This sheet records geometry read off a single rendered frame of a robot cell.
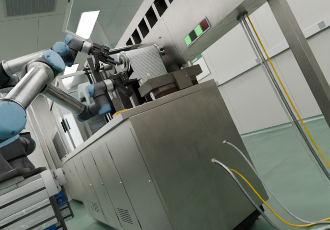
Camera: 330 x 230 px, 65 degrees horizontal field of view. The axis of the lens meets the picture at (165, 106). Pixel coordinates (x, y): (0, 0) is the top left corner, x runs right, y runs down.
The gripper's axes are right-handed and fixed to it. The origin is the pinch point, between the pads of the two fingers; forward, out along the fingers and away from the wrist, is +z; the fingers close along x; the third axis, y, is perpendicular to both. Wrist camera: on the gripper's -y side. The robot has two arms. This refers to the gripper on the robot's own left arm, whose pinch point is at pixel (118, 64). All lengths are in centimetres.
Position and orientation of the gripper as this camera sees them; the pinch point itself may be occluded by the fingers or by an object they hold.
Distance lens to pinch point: 176.4
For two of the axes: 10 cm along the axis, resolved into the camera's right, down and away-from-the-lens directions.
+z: 8.7, 3.4, 3.5
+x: -4.5, 2.7, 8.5
